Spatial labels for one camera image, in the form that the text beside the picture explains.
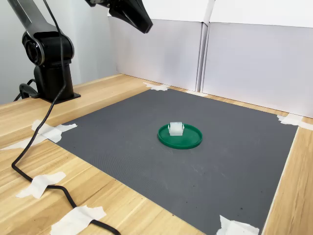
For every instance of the small white plastic terminal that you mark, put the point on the small white plastic terminal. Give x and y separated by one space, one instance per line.
175 129

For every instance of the round green lid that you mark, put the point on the round green lid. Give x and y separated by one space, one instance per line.
181 143

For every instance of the white foam board partition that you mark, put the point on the white foam board partition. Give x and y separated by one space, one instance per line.
156 49
256 61

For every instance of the dark grey mat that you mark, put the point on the dark grey mat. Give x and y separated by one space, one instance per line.
122 147

